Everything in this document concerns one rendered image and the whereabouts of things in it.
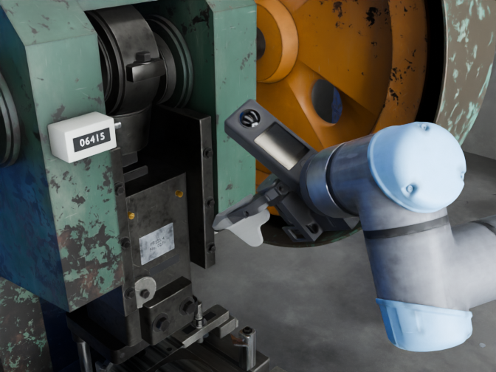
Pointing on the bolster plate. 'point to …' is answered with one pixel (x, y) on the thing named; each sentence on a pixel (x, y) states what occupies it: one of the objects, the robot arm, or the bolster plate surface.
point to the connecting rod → (129, 74)
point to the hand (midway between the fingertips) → (248, 186)
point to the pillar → (84, 357)
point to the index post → (247, 359)
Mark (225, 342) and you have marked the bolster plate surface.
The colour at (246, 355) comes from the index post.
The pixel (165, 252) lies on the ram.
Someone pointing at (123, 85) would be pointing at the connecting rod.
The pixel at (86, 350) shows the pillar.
